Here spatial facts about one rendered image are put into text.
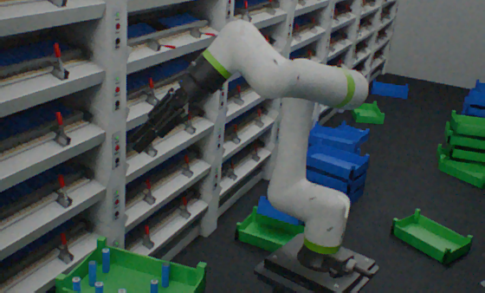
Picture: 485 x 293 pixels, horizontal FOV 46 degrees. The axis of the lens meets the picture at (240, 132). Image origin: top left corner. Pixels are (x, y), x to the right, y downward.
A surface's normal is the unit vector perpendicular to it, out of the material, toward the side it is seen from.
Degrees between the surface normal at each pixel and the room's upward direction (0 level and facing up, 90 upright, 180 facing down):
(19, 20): 109
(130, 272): 0
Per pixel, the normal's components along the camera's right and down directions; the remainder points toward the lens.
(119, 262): -0.30, 0.32
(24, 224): 0.37, -0.81
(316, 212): -0.61, 0.15
